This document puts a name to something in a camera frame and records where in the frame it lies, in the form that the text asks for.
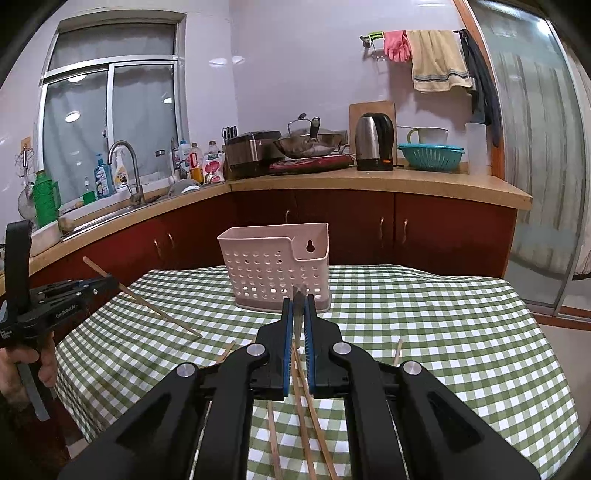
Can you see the red white pouch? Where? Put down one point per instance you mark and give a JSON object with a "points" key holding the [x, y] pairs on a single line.
{"points": [[214, 170]]}

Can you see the white spray bottle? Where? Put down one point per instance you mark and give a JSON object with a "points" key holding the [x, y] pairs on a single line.
{"points": [[121, 175]]}

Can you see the red induction cooker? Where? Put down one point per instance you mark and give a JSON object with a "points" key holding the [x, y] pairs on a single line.
{"points": [[314, 164]]}

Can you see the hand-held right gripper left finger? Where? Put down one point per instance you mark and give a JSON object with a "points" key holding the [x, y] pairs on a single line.
{"points": [[288, 350]]}

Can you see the translucent plastic container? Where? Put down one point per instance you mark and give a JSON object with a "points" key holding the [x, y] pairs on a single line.
{"points": [[477, 150]]}

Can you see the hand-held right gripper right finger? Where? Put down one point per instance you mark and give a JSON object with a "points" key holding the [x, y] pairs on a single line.
{"points": [[309, 360]]}

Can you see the clear capped bottle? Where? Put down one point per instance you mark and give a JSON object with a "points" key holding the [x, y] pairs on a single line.
{"points": [[213, 147]]}

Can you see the steel kitchen sink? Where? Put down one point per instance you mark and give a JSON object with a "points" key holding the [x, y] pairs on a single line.
{"points": [[99, 216]]}

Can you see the glass door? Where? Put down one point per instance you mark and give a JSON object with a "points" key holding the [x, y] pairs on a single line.
{"points": [[531, 138]]}

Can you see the washed bowls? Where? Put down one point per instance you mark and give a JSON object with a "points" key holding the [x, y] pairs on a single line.
{"points": [[184, 187]]}

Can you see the aluminium frame window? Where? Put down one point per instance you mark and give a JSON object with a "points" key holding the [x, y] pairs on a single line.
{"points": [[138, 115]]}

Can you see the cooking oil bottle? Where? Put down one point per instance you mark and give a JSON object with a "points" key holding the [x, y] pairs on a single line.
{"points": [[196, 166]]}

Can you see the white green pot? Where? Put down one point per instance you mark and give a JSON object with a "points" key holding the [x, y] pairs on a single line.
{"points": [[429, 134]]}

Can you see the person's left hand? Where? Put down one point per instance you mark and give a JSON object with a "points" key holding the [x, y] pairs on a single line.
{"points": [[46, 371]]}

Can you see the green thermos jug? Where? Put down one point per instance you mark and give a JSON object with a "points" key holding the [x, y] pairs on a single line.
{"points": [[45, 203]]}

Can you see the steel electric kettle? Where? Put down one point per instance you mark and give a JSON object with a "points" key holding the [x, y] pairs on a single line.
{"points": [[369, 138]]}

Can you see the blue white soap bottle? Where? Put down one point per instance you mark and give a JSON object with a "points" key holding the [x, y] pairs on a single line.
{"points": [[104, 180]]}

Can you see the teal plastic colander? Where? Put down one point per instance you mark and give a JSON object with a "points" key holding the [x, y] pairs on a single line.
{"points": [[431, 156]]}

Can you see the steel wok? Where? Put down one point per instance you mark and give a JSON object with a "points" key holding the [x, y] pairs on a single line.
{"points": [[304, 146]]}

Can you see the white bottle blue cap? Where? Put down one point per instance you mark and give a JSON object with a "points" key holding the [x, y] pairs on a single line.
{"points": [[184, 157]]}

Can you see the small green bottle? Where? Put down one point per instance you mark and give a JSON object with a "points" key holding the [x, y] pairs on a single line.
{"points": [[88, 196]]}

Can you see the pink rubber gloves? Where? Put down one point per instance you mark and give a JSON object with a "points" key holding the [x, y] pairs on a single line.
{"points": [[397, 46]]}

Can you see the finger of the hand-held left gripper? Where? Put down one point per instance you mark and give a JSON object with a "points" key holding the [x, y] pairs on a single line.
{"points": [[87, 282], [69, 294]]}

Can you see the dark hanging cloth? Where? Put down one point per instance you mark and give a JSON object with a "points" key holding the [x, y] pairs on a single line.
{"points": [[485, 92]]}

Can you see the pink perforated utensil holder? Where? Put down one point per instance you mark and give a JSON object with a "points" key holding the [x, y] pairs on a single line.
{"points": [[258, 272]]}

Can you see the metal strainer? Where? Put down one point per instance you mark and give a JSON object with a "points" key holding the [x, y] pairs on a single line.
{"points": [[26, 205]]}

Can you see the red kitchen cabinet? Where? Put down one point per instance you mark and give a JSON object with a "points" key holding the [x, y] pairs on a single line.
{"points": [[323, 226]]}

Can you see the black steel rice cooker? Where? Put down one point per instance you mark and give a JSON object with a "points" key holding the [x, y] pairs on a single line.
{"points": [[251, 157]]}

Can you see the wooden kitchen countertop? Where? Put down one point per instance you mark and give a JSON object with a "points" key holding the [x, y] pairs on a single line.
{"points": [[415, 182]]}

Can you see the steel kitchen faucet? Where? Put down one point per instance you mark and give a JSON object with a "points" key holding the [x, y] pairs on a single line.
{"points": [[137, 194]]}

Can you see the wooden cutting board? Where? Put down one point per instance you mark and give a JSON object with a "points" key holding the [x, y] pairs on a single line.
{"points": [[374, 107]]}

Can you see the green checked tablecloth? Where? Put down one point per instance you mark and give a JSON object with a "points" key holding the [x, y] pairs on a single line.
{"points": [[438, 332]]}

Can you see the beige striped towel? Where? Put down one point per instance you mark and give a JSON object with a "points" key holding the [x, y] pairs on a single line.
{"points": [[436, 60]]}

